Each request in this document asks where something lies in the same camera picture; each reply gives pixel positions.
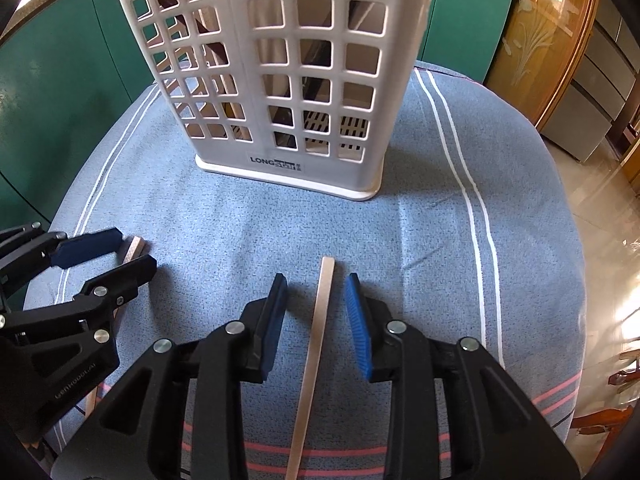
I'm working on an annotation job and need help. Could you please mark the wooden glass door cabinet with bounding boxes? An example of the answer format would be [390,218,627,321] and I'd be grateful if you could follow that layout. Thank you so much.
[485,0,599,129]

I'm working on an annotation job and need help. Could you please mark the grey drawer unit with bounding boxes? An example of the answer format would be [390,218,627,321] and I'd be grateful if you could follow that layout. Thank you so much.
[542,0,639,162]

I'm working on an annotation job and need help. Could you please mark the black chopstick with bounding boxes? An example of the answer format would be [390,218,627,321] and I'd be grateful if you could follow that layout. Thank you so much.
[274,40,332,148]

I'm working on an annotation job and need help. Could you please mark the dark red chopstick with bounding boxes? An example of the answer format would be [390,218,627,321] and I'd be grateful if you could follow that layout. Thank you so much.
[156,0,244,119]

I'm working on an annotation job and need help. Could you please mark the green kitchen cabinets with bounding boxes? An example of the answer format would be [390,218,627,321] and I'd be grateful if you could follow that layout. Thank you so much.
[0,0,516,311]

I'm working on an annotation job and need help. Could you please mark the beige chopstick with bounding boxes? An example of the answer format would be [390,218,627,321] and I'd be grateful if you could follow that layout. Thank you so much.
[285,256,335,480]
[85,235,145,417]

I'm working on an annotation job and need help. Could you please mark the blue striped table cloth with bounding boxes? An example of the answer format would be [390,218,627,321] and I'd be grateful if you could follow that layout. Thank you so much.
[22,58,587,480]

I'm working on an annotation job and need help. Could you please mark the white plastic utensil basket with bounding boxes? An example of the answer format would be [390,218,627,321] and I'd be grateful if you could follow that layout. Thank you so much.
[119,0,431,200]

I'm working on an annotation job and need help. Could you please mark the wooden chair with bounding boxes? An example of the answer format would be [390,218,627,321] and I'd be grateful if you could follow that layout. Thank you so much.
[570,349,639,463]

